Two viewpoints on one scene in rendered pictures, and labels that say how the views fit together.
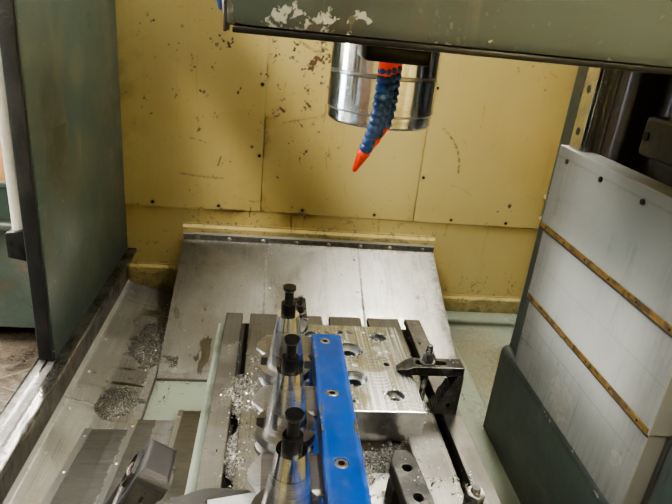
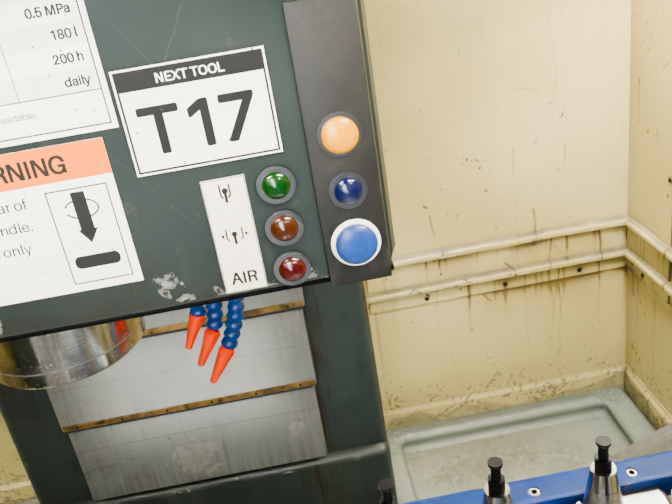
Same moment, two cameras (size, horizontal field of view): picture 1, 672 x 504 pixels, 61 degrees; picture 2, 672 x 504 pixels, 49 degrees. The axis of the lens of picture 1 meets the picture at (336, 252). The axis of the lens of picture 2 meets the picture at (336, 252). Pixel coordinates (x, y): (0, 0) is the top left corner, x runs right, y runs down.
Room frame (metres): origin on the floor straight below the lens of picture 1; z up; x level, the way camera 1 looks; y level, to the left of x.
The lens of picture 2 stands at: (0.54, 0.60, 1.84)
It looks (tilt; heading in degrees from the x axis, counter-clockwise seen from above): 25 degrees down; 275
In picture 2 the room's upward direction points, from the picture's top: 9 degrees counter-clockwise
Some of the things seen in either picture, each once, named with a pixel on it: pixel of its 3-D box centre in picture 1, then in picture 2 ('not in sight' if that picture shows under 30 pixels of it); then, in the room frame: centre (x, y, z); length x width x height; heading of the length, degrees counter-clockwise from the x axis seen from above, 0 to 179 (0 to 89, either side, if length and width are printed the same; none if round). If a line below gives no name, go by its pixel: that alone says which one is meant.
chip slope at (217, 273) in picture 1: (314, 317); not in sight; (1.54, 0.05, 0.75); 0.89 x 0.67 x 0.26; 97
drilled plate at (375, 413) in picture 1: (350, 373); not in sight; (0.95, -0.05, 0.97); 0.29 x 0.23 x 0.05; 7
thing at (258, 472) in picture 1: (285, 474); not in sight; (0.41, 0.03, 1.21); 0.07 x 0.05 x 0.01; 97
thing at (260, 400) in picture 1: (284, 400); not in sight; (0.52, 0.04, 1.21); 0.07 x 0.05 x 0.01; 97
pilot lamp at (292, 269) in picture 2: not in sight; (292, 268); (0.61, 0.13, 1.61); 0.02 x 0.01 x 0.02; 7
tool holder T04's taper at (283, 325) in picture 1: (286, 338); not in sight; (0.58, 0.05, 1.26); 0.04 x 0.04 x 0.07
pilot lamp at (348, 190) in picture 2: not in sight; (348, 190); (0.56, 0.12, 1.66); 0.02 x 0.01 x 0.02; 7
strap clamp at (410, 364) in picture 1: (428, 377); not in sight; (0.95, -0.21, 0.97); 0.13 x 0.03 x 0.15; 97
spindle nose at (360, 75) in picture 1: (383, 80); (53, 296); (0.88, -0.04, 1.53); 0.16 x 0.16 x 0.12
